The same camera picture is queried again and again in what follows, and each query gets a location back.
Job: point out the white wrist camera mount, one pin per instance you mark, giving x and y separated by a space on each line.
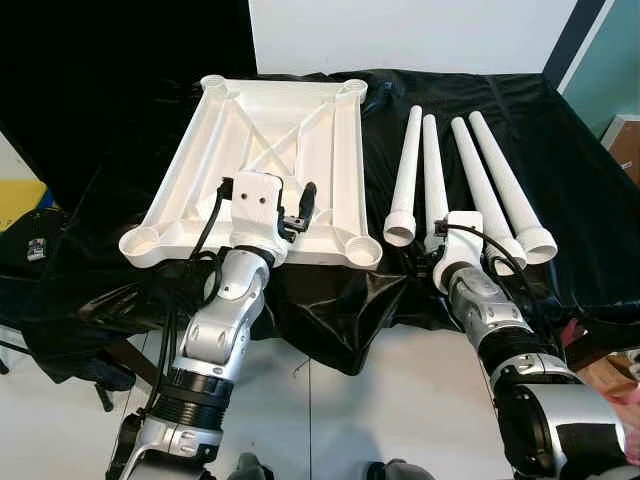
462 240
258 200

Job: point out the black case with white label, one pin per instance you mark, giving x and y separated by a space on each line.
30 230

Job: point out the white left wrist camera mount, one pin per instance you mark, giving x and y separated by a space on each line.
258 200

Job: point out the brown wooden table leg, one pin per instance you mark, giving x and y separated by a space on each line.
595 350
135 365

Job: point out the pink plastic bag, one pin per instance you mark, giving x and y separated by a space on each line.
620 400

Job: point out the grey left robot foot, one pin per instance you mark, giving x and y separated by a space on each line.
253 468

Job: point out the grey right robot foot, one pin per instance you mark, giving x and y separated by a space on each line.
395 470

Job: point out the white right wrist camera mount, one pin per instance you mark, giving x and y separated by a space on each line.
462 240

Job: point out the white plastic table top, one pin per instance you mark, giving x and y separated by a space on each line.
300 130

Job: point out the brown cardboard box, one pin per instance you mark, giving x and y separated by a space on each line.
622 150

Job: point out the yellow board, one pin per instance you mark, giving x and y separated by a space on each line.
20 200

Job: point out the grey robot foot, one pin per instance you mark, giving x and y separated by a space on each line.
253 468
395 470

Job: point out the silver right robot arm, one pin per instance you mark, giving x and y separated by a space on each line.
495 320

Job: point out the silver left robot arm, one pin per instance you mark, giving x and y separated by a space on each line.
215 330

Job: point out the black shiny table cloth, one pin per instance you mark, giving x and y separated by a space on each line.
560 150

